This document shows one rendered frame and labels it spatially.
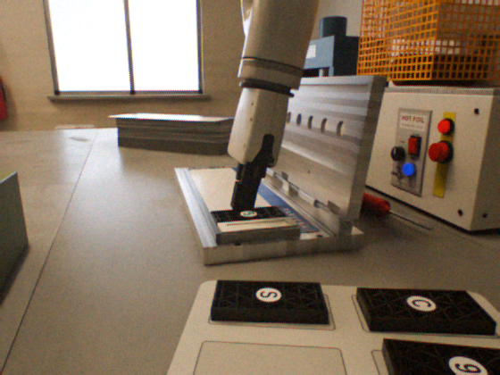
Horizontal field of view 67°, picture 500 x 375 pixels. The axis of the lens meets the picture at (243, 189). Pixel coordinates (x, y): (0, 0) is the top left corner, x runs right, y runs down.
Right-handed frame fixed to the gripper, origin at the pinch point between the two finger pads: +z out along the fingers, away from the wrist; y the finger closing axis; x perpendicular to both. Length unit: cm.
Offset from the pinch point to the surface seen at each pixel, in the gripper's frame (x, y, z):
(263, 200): 5.2, -5.6, 1.5
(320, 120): 10.3, -3.0, -12.7
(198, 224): -6.4, 3.3, 3.8
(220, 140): 8, -59, -1
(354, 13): 151, -274, -110
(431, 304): 9.8, 27.1, 0.4
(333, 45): 101, -195, -64
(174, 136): -5, -69, 1
